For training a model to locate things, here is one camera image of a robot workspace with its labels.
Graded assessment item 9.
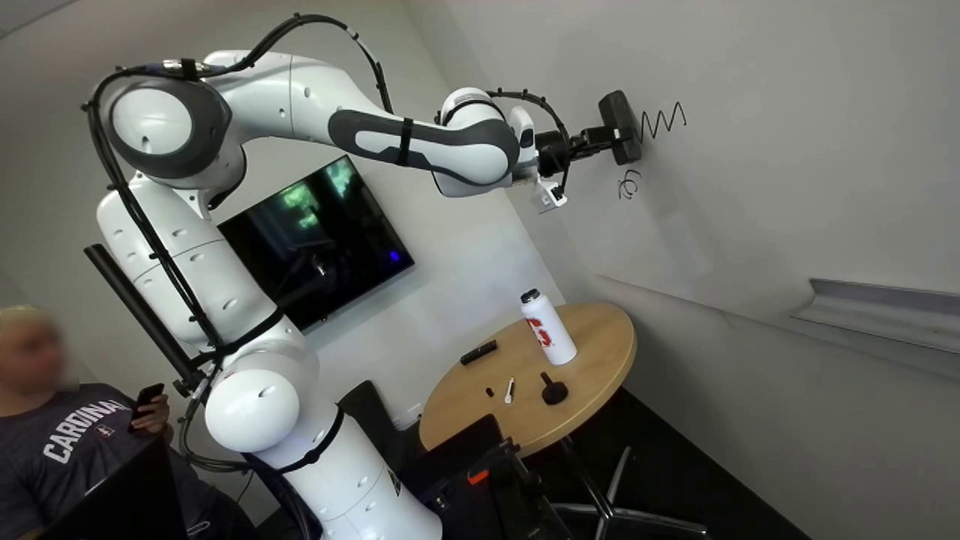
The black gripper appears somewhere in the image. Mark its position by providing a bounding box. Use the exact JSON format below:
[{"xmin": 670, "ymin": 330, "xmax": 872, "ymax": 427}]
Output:
[{"xmin": 533, "ymin": 116, "xmax": 618, "ymax": 180}]

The white whiteboard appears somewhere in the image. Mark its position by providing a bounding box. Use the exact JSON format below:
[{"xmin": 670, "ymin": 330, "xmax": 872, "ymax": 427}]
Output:
[{"xmin": 437, "ymin": 0, "xmax": 960, "ymax": 386}]

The white whiteboard tray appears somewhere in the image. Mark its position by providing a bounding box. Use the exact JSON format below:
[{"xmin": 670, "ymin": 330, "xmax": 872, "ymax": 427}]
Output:
[{"xmin": 793, "ymin": 275, "xmax": 960, "ymax": 358}]

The person's left hand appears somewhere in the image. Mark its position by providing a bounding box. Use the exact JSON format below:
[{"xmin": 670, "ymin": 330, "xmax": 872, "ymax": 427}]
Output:
[{"xmin": 130, "ymin": 397, "xmax": 174, "ymax": 434}]

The white bottle with red logo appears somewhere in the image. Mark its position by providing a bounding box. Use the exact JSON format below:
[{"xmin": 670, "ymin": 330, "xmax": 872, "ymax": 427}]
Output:
[{"xmin": 515, "ymin": 285, "xmax": 578, "ymax": 369}]

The round wooden table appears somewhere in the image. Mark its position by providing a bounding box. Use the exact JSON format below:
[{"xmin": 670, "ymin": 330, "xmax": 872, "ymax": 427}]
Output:
[{"xmin": 416, "ymin": 299, "xmax": 638, "ymax": 461}]

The black office chair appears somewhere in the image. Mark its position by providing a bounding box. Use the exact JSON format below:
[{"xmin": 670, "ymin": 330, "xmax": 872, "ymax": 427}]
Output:
[{"xmin": 423, "ymin": 415, "xmax": 568, "ymax": 540}]

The chrome star table base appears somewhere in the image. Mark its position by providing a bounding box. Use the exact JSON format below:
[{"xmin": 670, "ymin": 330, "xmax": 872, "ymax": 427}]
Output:
[{"xmin": 551, "ymin": 444, "xmax": 713, "ymax": 540}]

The black metal pole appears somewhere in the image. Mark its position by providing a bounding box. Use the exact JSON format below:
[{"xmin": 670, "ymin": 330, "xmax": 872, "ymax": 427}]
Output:
[{"xmin": 83, "ymin": 241, "xmax": 308, "ymax": 540}]

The black phone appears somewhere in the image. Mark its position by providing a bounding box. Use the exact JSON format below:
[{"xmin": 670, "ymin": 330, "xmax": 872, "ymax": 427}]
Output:
[{"xmin": 132, "ymin": 382, "xmax": 167, "ymax": 415}]

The black laptop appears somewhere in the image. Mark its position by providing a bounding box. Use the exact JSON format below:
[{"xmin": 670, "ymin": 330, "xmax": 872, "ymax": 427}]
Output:
[{"xmin": 39, "ymin": 439, "xmax": 189, "ymax": 540}]

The person in grey shirt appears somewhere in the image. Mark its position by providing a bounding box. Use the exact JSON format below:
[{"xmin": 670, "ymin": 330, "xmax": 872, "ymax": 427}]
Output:
[{"xmin": 0, "ymin": 302, "xmax": 152, "ymax": 540}]

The black wall television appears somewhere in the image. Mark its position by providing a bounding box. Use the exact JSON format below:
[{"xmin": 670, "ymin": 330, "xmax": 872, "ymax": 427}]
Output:
[{"xmin": 215, "ymin": 153, "xmax": 416, "ymax": 334}]

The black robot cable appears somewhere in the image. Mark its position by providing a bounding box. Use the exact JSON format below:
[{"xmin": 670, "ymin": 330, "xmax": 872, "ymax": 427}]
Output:
[{"xmin": 83, "ymin": 9, "xmax": 576, "ymax": 403}]

